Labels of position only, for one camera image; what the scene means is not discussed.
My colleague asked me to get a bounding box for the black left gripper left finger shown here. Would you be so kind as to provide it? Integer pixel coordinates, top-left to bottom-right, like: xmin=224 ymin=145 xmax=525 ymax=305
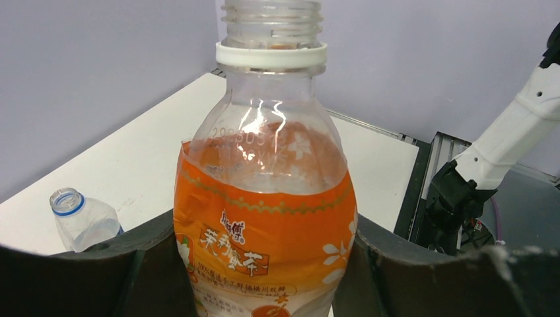
xmin=1 ymin=212 xmax=196 ymax=316

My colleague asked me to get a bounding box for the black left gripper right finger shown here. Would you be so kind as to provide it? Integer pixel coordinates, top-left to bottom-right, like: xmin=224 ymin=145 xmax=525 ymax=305
xmin=332 ymin=217 xmax=559 ymax=316

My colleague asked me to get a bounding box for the blue label water bottle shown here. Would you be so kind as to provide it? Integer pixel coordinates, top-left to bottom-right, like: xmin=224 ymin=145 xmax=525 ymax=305
xmin=49 ymin=188 xmax=124 ymax=252

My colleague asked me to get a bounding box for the orange drink bottle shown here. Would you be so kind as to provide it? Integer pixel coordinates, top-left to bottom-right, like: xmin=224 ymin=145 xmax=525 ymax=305
xmin=173 ymin=1 xmax=358 ymax=316

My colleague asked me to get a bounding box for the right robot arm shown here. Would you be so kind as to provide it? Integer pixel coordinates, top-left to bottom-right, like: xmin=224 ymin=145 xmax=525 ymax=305
xmin=417 ymin=26 xmax=559 ymax=256

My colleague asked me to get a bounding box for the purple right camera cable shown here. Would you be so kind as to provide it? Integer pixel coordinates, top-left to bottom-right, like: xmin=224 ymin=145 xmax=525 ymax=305
xmin=489 ymin=197 xmax=504 ymax=244

